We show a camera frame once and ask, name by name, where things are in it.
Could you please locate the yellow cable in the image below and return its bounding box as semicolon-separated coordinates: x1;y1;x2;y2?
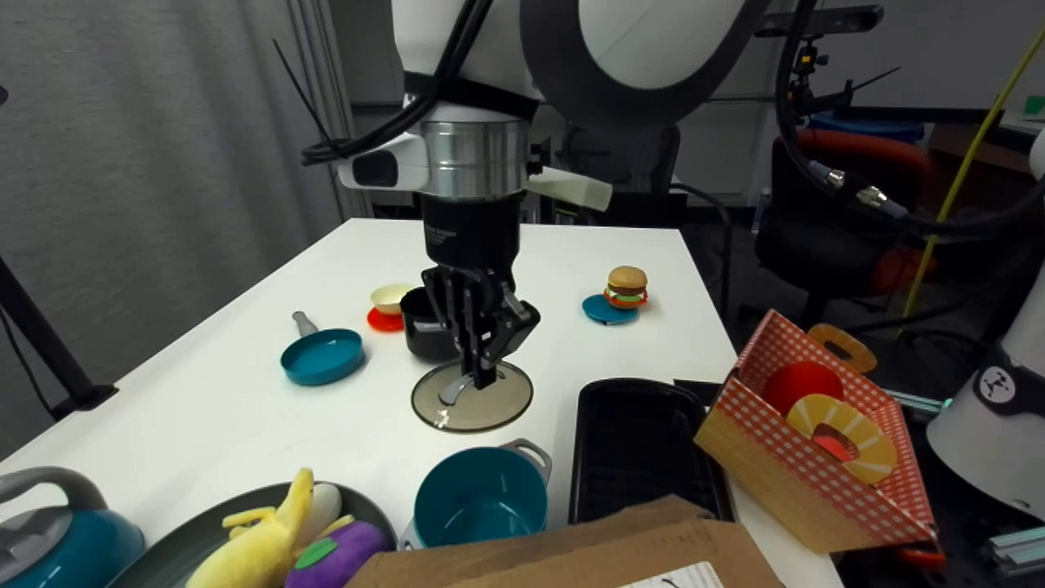
897;42;1045;322

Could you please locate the brown cardboard box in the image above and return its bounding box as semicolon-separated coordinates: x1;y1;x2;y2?
341;490;787;588

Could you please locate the black chair with red trim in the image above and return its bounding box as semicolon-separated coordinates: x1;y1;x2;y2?
753;127;940;331

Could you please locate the small teal plate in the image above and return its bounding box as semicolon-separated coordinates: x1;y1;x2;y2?
576;291;647;331

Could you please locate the black plastic tray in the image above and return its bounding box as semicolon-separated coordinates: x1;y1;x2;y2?
563;373;735;524

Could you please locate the purple plush eggplant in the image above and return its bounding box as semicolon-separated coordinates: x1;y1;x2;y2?
284;514;390;588

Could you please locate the black camera stand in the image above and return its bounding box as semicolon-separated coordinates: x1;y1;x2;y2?
0;259;119;422

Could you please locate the yellow plush banana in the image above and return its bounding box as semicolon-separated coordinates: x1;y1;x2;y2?
184;468;320;588

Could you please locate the dark grey plate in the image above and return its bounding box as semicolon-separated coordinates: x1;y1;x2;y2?
108;480;401;588

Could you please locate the toy burger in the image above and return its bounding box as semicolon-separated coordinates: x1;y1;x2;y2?
599;261;654;312

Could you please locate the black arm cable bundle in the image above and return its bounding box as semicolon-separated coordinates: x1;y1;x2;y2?
304;0;500;165

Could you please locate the teal frying pan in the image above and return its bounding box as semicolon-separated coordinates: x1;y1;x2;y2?
278;308;367;389

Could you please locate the pale blue rail piece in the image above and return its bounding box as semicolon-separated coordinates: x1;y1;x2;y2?
979;523;1045;576

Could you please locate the white plush vegetable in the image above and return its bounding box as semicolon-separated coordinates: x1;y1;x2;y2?
304;480;347;535

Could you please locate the yellow pineapple ring toy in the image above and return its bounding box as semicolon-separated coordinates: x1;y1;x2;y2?
784;389;901;485

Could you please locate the teal toy kettle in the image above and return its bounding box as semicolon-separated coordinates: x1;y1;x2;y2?
0;463;148;588

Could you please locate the teal green pot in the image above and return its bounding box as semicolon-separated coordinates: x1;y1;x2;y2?
409;433;555;548

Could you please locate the red checkered wooden box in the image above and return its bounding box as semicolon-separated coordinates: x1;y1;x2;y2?
692;308;940;556

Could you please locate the thick black cable with connector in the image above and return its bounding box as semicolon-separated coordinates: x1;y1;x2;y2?
772;0;1045;249

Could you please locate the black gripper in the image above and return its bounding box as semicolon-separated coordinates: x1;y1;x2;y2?
418;193;544;396

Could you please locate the red toy tomato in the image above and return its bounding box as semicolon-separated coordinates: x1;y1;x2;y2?
762;357;846;417

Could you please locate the small red plate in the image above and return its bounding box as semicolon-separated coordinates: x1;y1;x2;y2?
362;304;409;336

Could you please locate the small yellow bowl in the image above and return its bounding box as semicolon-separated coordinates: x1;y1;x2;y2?
367;279;413;321

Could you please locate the white rounded machine housing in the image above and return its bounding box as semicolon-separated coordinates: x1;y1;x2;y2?
925;265;1045;524

